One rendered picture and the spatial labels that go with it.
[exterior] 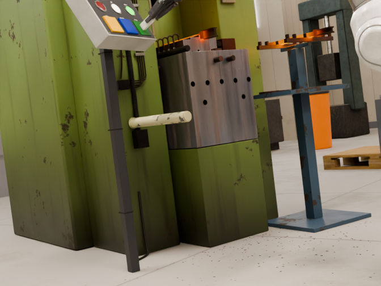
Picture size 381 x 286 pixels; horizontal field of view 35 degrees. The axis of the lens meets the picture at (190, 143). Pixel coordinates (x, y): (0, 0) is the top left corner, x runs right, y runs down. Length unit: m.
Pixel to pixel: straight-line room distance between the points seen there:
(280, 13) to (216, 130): 7.69
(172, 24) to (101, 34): 1.14
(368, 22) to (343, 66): 7.67
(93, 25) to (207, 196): 0.97
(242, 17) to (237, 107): 0.59
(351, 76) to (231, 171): 6.63
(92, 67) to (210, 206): 0.87
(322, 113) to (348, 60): 1.86
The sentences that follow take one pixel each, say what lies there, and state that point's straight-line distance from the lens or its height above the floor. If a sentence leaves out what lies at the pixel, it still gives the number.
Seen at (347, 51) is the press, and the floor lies 1.29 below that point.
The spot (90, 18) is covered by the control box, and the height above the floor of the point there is 1.04.
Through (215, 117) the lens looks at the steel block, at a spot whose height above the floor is 0.60.
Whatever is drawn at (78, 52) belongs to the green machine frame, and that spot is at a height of 1.00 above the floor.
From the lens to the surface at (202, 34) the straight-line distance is 2.90.
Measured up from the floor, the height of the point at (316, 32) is 0.95.
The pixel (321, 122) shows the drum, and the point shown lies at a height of 0.33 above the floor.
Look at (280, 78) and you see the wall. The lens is 10.40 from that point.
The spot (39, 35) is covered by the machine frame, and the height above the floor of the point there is 1.13.
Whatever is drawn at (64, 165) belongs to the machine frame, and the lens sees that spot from 3.13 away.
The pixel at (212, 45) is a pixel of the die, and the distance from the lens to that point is 2.94.
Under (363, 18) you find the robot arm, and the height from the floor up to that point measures 0.84.
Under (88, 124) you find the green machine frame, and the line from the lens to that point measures 3.05.
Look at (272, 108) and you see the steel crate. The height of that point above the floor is 0.59.
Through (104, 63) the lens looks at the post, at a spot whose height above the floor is 0.88.
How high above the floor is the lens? 0.62
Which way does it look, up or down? 3 degrees down
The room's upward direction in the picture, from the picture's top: 7 degrees counter-clockwise
